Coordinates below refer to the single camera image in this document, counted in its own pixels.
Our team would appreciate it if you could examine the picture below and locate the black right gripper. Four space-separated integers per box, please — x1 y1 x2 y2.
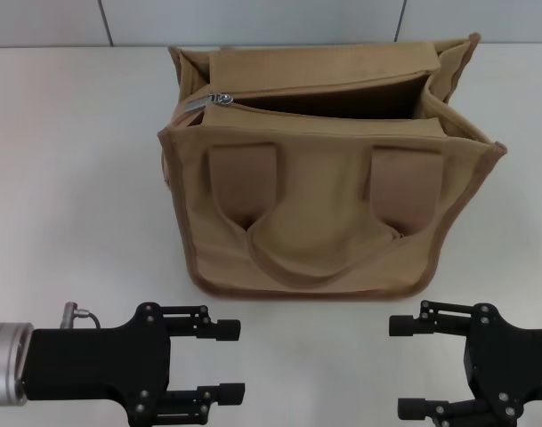
388 301 542 427

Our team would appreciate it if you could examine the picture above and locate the silver metal zipper pull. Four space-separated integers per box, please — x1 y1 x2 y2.
184 92 233 116

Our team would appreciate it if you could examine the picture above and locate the left gripper cable connector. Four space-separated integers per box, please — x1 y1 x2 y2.
60 302 101 331

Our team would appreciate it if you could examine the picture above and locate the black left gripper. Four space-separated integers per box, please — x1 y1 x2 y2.
20 302 247 426

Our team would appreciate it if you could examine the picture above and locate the khaki canvas food bag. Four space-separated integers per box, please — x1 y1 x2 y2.
158 31 507 300

